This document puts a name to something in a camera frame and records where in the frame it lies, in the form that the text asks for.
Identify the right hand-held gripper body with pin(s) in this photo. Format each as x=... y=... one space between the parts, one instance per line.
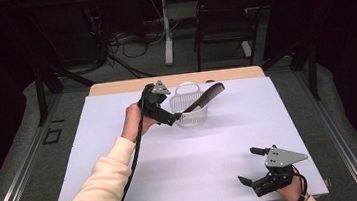
x=279 y=167

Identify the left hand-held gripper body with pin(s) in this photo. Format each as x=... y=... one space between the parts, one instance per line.
x=151 y=100

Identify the white plastic basket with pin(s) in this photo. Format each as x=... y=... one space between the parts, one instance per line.
x=190 y=119

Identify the black comb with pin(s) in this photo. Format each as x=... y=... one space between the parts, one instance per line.
x=209 y=92

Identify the person's right hand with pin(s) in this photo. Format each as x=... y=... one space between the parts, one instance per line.
x=288 y=193

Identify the person's left hand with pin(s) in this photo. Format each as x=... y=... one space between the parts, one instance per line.
x=132 y=122

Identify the wooden table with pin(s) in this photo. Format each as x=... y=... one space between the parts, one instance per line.
x=114 y=86

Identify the white table cover board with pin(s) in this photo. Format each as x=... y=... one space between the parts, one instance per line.
x=206 y=164

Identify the black metal stand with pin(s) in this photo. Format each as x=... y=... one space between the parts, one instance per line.
x=312 y=69
x=41 y=95

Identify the black folding chair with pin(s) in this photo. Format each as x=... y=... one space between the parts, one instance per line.
x=224 y=25

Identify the metal floor rail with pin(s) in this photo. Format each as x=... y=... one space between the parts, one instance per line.
x=23 y=170
x=338 y=137

